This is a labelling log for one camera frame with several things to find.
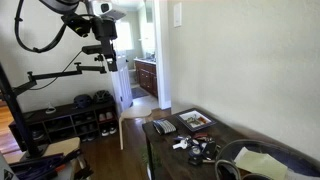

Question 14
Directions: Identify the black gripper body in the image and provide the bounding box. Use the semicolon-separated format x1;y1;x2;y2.
90;17;117;57

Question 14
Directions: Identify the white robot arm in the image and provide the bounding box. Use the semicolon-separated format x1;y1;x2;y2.
40;0;126;58

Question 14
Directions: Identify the white door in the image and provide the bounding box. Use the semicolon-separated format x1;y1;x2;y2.
109;19;134;116

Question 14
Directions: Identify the brown bathroom cabinet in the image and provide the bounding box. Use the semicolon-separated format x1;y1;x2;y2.
135;61;158;97

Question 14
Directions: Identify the black bike helmet right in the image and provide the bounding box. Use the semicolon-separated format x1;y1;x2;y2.
93;90;113;103

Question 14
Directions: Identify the black bike helmet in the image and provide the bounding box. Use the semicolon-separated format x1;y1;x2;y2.
93;90;113;103
74;94;92;108

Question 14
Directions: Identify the black bike helmet left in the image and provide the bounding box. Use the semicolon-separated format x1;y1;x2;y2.
74;94;92;108

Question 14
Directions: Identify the pink shoes pair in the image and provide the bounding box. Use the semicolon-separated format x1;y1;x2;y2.
99;112;113;122

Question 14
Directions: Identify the light wooden stool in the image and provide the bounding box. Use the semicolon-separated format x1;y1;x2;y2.
118;105;152;150

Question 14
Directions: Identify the dark shoe shelf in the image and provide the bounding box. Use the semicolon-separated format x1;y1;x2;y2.
23;101;118;146

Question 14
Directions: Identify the small white object on shelf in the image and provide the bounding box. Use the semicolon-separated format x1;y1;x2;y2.
45;103;56;114

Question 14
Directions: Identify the striped wallet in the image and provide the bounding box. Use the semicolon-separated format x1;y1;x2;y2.
153;119;176;135

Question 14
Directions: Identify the light wooden board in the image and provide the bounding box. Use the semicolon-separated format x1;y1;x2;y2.
4;137;80;164

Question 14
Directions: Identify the red tag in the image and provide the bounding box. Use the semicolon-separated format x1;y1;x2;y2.
193;133;208;140

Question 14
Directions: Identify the dark wooden table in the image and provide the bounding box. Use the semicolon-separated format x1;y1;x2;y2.
141;107;320;180

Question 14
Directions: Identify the black key fob pile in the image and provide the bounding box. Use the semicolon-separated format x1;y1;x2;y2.
188;141;220;166

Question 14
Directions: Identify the dark tool clutter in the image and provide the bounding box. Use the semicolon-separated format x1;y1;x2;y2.
9;149;82;180

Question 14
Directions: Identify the yellow paper sheet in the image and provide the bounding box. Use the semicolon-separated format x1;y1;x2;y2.
234;147;288;180

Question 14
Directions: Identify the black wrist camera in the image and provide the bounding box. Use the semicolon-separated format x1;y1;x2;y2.
61;13;91;38

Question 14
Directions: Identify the black camera on boom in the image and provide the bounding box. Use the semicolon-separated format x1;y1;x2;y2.
82;45;102;55

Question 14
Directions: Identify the white light switch plate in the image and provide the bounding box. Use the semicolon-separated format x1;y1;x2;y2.
174;2;182;27

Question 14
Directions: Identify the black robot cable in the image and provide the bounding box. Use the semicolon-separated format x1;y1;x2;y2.
13;0;68;54

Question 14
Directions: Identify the black picture frame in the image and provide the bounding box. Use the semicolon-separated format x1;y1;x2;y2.
176;108;216;132

